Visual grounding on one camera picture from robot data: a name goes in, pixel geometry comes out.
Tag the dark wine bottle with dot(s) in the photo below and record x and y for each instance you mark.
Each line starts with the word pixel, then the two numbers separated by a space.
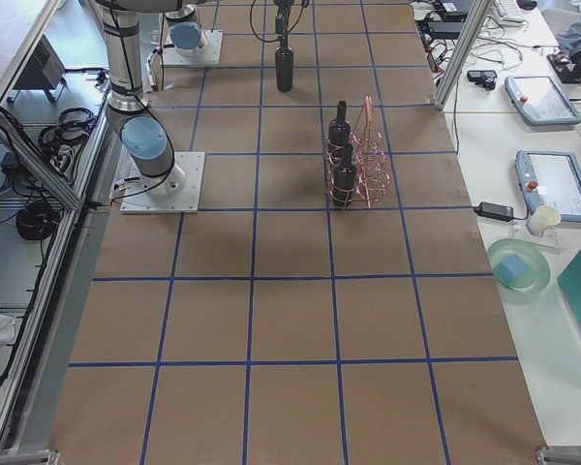
pixel 284 68

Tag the dark wine bottle rear basket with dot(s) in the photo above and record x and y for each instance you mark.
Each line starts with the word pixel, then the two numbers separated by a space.
pixel 338 133

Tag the dark wine bottle basket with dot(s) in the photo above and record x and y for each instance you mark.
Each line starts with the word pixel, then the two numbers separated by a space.
pixel 338 133
pixel 344 175

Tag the dark wine bottle front basket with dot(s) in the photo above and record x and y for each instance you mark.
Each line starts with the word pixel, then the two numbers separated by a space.
pixel 344 175

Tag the grey control box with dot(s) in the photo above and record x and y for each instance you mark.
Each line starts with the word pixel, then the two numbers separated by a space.
pixel 44 71

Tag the teach pendant far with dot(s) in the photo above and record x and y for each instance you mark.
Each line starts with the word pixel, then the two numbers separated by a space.
pixel 541 101

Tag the teach pendant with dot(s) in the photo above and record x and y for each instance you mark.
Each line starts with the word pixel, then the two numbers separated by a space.
pixel 550 178
pixel 541 101

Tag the black power adapter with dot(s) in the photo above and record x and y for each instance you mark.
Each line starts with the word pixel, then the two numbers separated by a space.
pixel 494 211

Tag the teach pendant near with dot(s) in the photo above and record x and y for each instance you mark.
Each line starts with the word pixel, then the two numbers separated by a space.
pixel 550 178

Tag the white paper cup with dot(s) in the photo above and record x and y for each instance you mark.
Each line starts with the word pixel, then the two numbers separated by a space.
pixel 544 218

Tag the blue sponge block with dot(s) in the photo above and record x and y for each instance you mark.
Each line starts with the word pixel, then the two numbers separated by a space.
pixel 510 269

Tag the green glass plate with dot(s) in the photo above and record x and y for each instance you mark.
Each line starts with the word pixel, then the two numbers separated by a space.
pixel 536 279

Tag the copper wire wine basket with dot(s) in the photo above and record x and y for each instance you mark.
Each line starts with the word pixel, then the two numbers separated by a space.
pixel 372 177

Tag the aluminium frame post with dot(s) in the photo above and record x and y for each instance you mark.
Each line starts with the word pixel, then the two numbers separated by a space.
pixel 467 37

